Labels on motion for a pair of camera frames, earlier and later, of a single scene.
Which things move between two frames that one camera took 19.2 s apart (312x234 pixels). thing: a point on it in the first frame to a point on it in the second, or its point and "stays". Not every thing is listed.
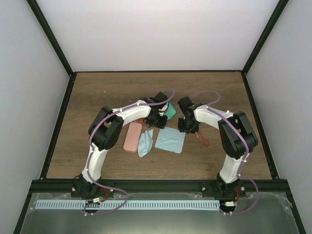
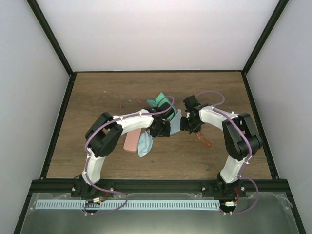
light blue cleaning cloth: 170,139 to 175,124
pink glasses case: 131,141 stays
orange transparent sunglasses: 199,135 stays
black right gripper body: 190,126 stays
